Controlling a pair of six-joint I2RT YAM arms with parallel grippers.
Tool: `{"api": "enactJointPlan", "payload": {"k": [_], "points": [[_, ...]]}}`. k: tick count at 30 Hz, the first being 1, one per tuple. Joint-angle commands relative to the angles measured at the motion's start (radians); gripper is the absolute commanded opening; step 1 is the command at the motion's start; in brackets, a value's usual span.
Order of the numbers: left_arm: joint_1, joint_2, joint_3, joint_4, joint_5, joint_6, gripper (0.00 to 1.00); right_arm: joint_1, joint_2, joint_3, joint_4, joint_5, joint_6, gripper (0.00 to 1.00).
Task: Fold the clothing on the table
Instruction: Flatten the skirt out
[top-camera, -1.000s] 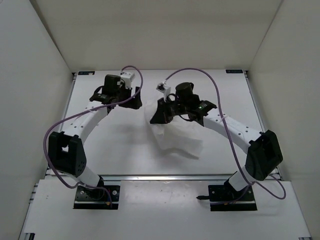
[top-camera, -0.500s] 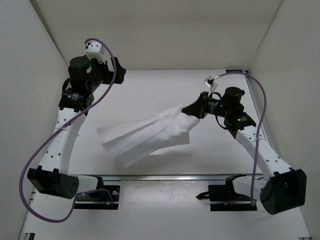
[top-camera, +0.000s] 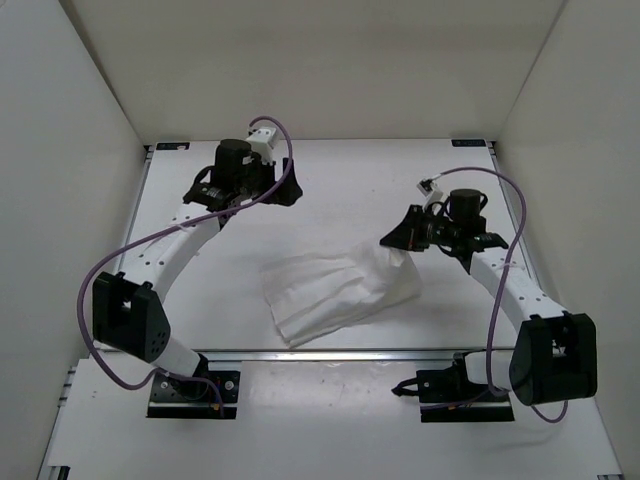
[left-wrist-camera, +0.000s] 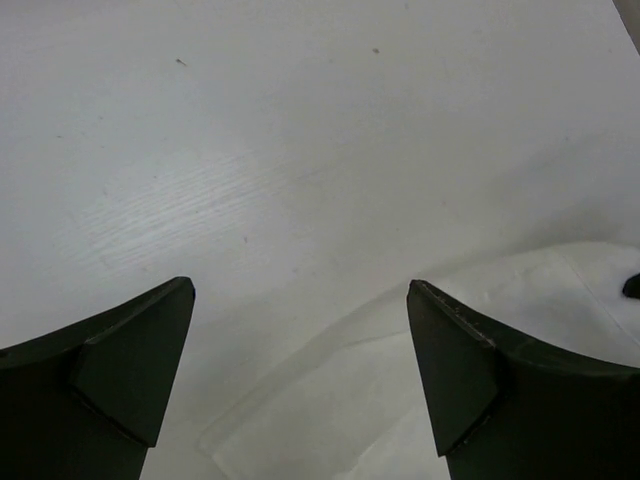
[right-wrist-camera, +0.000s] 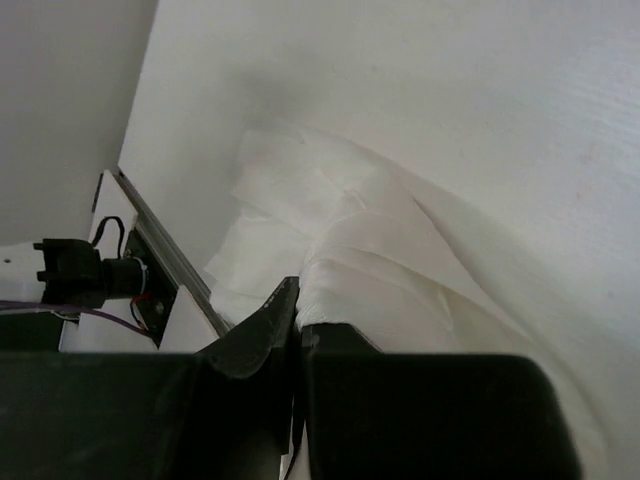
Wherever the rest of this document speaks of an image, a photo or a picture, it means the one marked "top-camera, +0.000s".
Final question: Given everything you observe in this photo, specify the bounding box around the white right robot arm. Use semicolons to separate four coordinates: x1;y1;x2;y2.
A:
380;181;598;406

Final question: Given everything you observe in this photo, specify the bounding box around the white pleated skirt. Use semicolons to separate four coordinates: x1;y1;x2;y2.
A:
260;241;423;347

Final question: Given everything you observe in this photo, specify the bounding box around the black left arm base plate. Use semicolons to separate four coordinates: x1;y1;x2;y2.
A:
147;363;241;420

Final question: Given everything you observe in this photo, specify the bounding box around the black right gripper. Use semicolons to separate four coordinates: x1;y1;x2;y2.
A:
379;206;458;253

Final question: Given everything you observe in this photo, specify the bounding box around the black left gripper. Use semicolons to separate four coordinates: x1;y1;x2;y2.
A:
239;150;303;202

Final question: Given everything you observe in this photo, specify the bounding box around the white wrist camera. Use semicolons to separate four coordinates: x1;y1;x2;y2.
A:
246;127;278;165
417;178;444;207

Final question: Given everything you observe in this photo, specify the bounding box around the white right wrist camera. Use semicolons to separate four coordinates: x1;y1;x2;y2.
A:
417;178;444;207

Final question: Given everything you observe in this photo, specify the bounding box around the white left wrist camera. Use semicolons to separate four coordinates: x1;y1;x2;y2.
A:
246;127;278;165

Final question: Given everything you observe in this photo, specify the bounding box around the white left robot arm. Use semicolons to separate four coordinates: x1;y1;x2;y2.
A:
91;139;302;398

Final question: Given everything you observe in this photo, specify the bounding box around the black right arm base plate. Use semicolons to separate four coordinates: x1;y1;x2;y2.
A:
391;366;515;424

